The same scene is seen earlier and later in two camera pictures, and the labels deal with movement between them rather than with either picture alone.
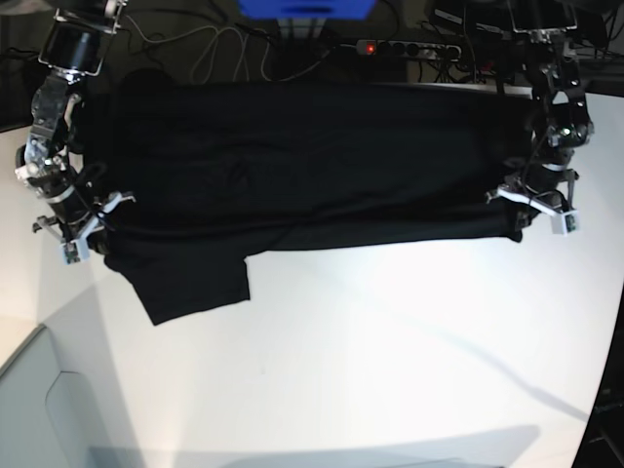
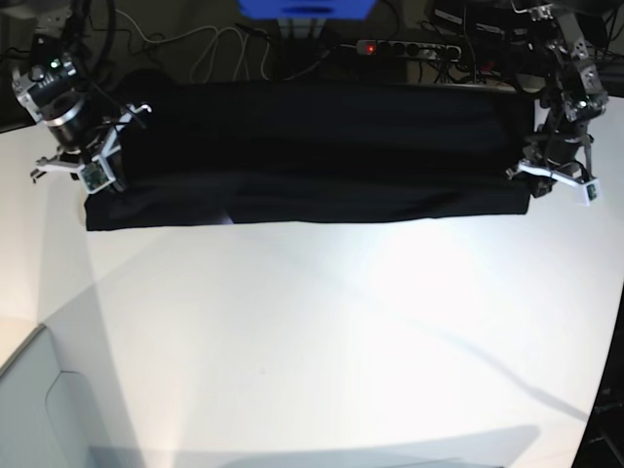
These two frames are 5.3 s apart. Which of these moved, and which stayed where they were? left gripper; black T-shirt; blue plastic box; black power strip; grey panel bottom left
Moved: left gripper; black T-shirt
Stayed: blue plastic box; black power strip; grey panel bottom left
